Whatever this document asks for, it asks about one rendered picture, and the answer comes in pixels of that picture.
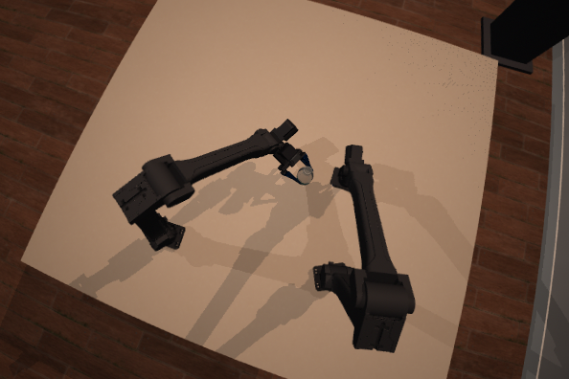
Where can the clear glass bottle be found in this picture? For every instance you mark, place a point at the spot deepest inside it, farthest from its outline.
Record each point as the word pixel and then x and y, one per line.
pixel 304 176

